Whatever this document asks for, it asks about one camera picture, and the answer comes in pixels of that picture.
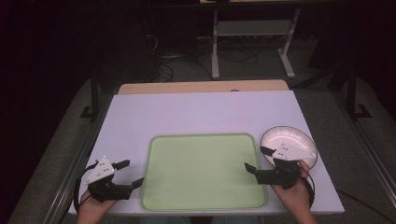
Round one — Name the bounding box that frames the person's right hand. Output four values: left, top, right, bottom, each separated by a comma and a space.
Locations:
270, 160, 315, 217

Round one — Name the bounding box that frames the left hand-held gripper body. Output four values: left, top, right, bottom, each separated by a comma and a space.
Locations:
85, 155, 134, 203

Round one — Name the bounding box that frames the aluminium floor rail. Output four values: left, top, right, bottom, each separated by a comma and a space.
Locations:
331, 91, 396, 200
49, 99, 111, 224

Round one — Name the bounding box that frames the white plate with dark rim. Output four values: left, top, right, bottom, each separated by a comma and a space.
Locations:
260, 125, 318, 171

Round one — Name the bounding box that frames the black floor cable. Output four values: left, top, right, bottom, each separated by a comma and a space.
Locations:
335, 187, 396, 224

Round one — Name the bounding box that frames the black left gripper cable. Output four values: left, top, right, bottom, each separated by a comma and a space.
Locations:
73, 161, 99, 216

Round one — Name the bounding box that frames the white metal table frame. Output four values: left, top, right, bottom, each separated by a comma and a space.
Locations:
210, 8, 302, 80

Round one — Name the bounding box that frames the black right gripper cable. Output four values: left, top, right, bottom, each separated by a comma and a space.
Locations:
299, 169, 316, 208

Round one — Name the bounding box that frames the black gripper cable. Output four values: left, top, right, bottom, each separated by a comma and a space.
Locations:
299, 169, 316, 208
73, 161, 99, 216

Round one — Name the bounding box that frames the person's left hand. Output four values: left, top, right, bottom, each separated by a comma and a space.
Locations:
78, 190, 120, 218

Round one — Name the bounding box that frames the green tray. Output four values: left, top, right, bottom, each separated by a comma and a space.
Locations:
140, 133, 269, 212

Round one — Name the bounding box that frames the tangle of floor cables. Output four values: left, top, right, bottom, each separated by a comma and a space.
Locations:
146, 33, 261, 82

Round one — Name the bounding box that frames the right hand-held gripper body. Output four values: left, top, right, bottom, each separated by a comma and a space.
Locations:
255, 142, 317, 190

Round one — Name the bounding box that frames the black metal stand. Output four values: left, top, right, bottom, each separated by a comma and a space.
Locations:
346, 62, 373, 121
79, 69, 101, 121

